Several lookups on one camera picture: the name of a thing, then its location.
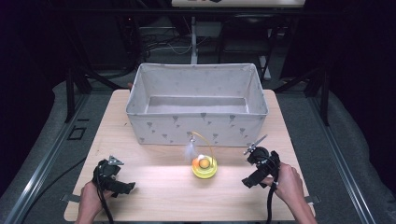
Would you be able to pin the grey table bracket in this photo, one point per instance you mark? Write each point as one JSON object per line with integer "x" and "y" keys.
{"x": 70, "y": 198}
{"x": 313, "y": 199}

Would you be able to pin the grey printed fabric storage box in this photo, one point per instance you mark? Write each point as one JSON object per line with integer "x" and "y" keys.
{"x": 199, "y": 127}

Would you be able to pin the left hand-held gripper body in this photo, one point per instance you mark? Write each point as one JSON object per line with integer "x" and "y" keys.
{"x": 106, "y": 172}

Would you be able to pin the white desk top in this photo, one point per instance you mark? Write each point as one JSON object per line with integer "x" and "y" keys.
{"x": 236, "y": 3}

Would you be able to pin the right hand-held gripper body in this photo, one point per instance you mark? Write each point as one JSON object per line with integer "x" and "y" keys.
{"x": 264, "y": 160}

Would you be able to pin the person's right hand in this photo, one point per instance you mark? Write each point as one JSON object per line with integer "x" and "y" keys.
{"x": 289, "y": 183}

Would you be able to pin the white upright post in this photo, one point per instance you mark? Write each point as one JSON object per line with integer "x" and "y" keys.
{"x": 194, "y": 40}

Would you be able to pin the person's left hand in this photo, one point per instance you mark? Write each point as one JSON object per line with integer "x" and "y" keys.
{"x": 90, "y": 197}

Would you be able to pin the metal floor rail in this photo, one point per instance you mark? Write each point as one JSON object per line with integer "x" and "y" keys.
{"x": 46, "y": 161}
{"x": 341, "y": 161}

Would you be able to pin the black stand leg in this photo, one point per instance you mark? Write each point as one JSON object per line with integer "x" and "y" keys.
{"x": 70, "y": 96}
{"x": 325, "y": 99}

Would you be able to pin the yellow cat toy with feather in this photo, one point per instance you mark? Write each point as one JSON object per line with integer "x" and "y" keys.
{"x": 204, "y": 171}

